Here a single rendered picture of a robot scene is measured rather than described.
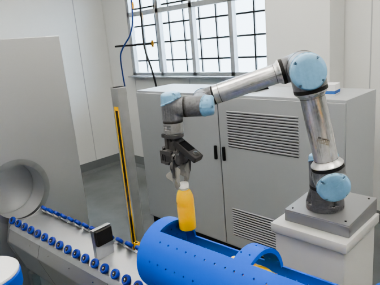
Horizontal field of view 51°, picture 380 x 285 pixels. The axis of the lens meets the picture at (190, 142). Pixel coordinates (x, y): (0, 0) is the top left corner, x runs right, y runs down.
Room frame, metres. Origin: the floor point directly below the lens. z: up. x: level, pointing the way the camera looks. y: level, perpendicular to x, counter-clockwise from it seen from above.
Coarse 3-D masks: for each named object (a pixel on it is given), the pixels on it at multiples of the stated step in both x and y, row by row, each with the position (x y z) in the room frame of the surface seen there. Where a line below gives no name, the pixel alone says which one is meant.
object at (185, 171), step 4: (184, 164) 1.45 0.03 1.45; (188, 164) 1.46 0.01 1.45; (180, 168) 1.47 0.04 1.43; (184, 168) 1.44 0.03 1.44; (188, 168) 1.46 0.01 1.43; (180, 172) 1.48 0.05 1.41; (184, 172) 1.45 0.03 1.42; (188, 172) 1.45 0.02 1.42; (184, 176) 1.45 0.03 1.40; (188, 176) 1.45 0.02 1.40; (184, 180) 1.46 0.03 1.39
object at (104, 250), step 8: (104, 224) 1.77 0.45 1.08; (96, 232) 1.71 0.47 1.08; (104, 232) 1.73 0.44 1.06; (96, 240) 1.71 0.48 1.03; (104, 240) 1.73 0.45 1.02; (112, 240) 1.78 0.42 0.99; (96, 248) 1.71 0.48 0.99; (104, 248) 1.74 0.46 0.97; (112, 248) 1.77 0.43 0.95; (96, 256) 1.71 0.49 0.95; (104, 256) 1.74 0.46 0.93
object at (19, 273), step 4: (20, 268) 1.55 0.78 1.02; (20, 272) 1.53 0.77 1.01; (16, 276) 1.49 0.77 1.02; (20, 276) 1.52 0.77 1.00; (8, 280) 1.45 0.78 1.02; (12, 280) 1.46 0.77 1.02; (16, 280) 1.48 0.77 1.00; (20, 280) 1.51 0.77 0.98; (4, 284) 1.43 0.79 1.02; (8, 284) 1.44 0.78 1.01; (12, 284) 1.46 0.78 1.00; (16, 284) 1.48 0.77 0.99; (20, 284) 1.50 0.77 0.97
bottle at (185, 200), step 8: (184, 192) 1.41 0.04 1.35; (176, 200) 1.42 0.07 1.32; (184, 200) 1.40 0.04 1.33; (192, 200) 1.41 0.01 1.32; (184, 208) 1.40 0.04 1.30; (192, 208) 1.41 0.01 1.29; (184, 216) 1.40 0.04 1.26; (192, 216) 1.41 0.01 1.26; (184, 224) 1.40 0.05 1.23; (192, 224) 1.41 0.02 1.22
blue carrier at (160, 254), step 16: (160, 224) 1.41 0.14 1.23; (176, 224) 1.52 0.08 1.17; (144, 240) 1.37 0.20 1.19; (160, 240) 1.34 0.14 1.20; (176, 240) 1.30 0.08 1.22; (192, 240) 1.53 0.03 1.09; (208, 240) 1.47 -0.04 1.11; (144, 256) 1.34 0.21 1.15; (160, 256) 1.29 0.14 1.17; (176, 256) 1.25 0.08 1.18; (192, 256) 1.22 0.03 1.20; (208, 256) 1.19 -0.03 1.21; (224, 256) 1.16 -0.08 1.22; (240, 256) 1.14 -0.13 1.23; (256, 256) 1.13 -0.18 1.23; (272, 256) 1.24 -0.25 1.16; (144, 272) 1.33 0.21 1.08; (160, 272) 1.27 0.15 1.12; (176, 272) 1.22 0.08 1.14; (192, 272) 1.18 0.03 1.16; (208, 272) 1.15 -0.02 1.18; (224, 272) 1.12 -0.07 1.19; (240, 272) 1.09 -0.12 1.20; (256, 272) 1.07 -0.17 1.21; (288, 272) 1.23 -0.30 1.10
